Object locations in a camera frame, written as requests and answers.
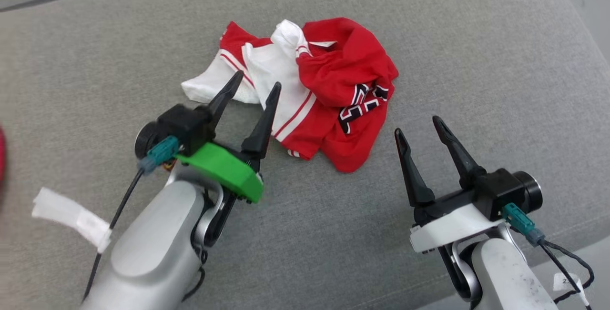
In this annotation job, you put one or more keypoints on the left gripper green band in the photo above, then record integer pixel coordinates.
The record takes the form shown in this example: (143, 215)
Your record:
(224, 167)

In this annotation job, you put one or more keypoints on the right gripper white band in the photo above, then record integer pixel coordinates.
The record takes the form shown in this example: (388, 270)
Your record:
(452, 226)

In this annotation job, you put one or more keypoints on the red white basketball jersey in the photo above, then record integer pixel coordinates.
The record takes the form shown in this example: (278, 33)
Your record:
(333, 72)

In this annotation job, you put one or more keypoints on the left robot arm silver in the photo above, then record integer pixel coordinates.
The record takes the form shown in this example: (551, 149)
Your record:
(152, 253)

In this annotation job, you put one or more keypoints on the grey fabric sofa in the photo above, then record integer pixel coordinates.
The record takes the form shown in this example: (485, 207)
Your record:
(333, 253)

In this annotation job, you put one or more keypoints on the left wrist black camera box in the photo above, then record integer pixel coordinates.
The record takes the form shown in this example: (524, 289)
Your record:
(188, 126)

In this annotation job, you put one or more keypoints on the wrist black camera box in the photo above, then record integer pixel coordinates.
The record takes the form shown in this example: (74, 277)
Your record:
(500, 191)
(188, 126)

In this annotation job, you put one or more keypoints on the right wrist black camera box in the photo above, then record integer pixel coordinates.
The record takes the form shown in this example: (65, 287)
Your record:
(500, 191)

